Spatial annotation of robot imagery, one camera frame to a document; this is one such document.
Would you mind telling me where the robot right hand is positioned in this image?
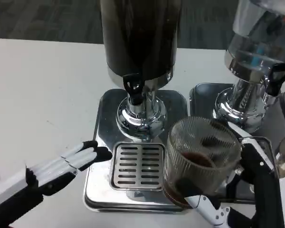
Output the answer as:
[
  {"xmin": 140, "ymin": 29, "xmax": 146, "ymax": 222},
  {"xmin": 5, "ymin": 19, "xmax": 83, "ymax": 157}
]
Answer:
[{"xmin": 177, "ymin": 121, "xmax": 285, "ymax": 228}]

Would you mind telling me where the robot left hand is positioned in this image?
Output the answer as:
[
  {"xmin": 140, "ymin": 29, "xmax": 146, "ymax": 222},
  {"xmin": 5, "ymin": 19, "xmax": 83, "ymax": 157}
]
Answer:
[{"xmin": 0, "ymin": 140, "xmax": 113, "ymax": 228}]

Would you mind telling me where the clear ribbed glass cup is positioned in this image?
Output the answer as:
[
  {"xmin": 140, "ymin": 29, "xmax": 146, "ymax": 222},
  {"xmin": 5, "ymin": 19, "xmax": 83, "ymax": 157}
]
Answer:
[{"xmin": 163, "ymin": 116, "xmax": 242, "ymax": 209}]

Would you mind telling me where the steel drip tray base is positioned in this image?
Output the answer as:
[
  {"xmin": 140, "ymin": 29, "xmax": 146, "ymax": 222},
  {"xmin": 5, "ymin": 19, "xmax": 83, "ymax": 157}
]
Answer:
[
  {"xmin": 261, "ymin": 90, "xmax": 285, "ymax": 179},
  {"xmin": 82, "ymin": 89, "xmax": 190, "ymax": 212},
  {"xmin": 189, "ymin": 82, "xmax": 276, "ymax": 205}
]

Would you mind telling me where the black dispenser tap lever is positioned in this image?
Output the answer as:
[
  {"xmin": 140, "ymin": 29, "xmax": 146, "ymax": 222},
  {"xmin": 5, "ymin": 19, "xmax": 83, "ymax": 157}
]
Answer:
[
  {"xmin": 267, "ymin": 63, "xmax": 285, "ymax": 97},
  {"xmin": 122, "ymin": 73, "xmax": 144, "ymax": 105}
]

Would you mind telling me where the steel drip grid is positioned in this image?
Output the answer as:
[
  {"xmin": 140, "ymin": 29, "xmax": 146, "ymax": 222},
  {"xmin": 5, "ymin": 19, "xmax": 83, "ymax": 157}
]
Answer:
[{"xmin": 110, "ymin": 142, "xmax": 167, "ymax": 192}]

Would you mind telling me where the clear drink dispenser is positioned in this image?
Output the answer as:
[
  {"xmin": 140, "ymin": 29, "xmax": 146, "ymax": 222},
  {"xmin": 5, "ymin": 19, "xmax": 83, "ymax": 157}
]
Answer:
[{"xmin": 213, "ymin": 0, "xmax": 285, "ymax": 133}]

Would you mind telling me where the dark drink dispenser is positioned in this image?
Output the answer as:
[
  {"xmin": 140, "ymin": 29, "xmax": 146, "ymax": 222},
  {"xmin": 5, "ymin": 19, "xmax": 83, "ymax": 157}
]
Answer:
[{"xmin": 99, "ymin": 0, "xmax": 182, "ymax": 141}]

